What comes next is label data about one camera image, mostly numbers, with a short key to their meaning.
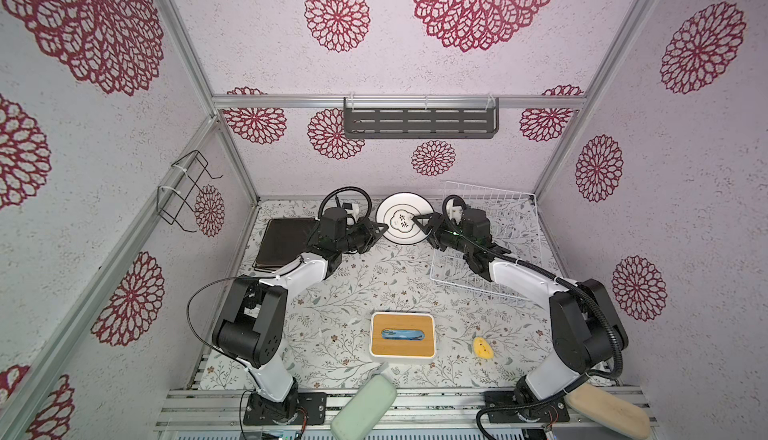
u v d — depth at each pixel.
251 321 0.47
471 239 0.68
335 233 0.70
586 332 0.46
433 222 0.79
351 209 0.85
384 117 0.94
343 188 0.68
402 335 0.84
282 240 1.13
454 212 0.71
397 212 0.89
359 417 0.70
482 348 0.81
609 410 0.71
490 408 0.74
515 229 1.10
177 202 0.75
